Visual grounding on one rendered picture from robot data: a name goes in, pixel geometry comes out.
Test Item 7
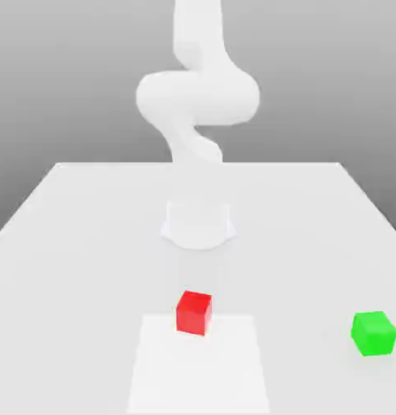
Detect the small red cube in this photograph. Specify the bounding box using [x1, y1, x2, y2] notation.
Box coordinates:
[175, 289, 213, 337]

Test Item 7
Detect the small green cube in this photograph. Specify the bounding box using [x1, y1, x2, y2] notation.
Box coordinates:
[350, 310, 396, 357]

